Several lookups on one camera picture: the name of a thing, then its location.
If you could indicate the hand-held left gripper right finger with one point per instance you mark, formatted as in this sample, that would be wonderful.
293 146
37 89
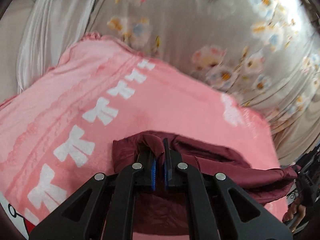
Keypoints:
166 175

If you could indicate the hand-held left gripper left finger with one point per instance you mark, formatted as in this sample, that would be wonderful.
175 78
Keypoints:
153 175

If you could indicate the maroon puffer jacket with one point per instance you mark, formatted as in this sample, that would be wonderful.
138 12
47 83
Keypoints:
215 160

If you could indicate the person's right hand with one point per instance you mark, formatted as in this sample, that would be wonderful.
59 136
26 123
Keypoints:
296 211

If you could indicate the pink printed blanket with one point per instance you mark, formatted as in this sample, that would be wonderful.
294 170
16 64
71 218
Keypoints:
162 100

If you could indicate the grey floral bed sheet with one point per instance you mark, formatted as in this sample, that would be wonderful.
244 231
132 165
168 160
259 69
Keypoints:
200 22

